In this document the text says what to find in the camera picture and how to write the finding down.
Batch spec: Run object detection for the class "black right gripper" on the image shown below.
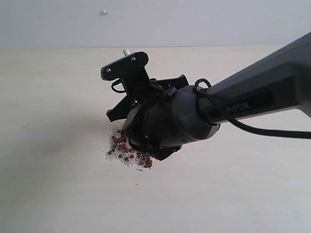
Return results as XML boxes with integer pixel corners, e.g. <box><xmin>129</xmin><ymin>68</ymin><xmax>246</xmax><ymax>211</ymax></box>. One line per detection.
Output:
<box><xmin>106</xmin><ymin>74</ymin><xmax>189</xmax><ymax>122</ymax></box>

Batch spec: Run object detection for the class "white wall hook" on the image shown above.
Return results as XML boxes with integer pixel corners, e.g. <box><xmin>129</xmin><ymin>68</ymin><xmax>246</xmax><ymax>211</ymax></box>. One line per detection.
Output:
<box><xmin>100</xmin><ymin>9</ymin><xmax>109</xmax><ymax>16</ymax></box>

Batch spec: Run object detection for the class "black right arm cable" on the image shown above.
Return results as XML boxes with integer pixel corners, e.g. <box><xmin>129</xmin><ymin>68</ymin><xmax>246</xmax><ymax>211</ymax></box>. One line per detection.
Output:
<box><xmin>110</xmin><ymin>78</ymin><xmax>311</xmax><ymax>140</ymax></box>

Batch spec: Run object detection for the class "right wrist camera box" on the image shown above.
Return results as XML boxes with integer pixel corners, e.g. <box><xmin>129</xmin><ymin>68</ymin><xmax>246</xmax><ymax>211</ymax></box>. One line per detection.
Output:
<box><xmin>101</xmin><ymin>51</ymin><xmax>151</xmax><ymax>95</ymax></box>

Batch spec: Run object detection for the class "white brush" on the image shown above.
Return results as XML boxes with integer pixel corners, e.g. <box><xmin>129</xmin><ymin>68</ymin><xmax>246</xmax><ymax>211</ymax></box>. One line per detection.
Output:
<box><xmin>123</xmin><ymin>49</ymin><xmax>131</xmax><ymax>56</ymax></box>

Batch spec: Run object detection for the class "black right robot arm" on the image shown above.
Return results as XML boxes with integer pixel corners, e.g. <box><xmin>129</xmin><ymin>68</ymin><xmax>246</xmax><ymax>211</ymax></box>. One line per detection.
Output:
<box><xmin>101</xmin><ymin>34</ymin><xmax>311</xmax><ymax>161</ymax></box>

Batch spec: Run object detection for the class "pile of pellets and grains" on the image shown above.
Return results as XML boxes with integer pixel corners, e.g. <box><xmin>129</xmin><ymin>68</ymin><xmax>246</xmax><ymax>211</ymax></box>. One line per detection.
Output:
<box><xmin>106</xmin><ymin>127</ymin><xmax>153</xmax><ymax>169</ymax></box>

